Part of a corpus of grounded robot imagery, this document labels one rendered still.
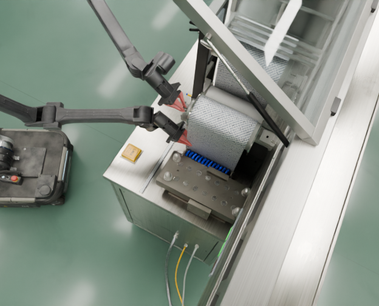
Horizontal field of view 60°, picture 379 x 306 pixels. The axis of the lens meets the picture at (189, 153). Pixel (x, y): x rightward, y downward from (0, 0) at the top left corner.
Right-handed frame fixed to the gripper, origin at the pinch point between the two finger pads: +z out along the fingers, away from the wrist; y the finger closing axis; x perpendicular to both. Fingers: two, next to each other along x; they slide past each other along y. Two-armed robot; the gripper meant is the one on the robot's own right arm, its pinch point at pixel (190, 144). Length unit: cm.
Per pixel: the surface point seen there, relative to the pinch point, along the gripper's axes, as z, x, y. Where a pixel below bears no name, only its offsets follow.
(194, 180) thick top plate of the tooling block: 9.8, 0.7, 12.4
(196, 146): 2.0, 2.5, 0.3
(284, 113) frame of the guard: -9, 69, 14
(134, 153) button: -12.9, -24.6, 10.0
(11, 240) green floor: -26, -139, 73
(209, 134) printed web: -1.5, 17.5, 0.2
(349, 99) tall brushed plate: 22, 55, -24
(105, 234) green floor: 20, -112, 39
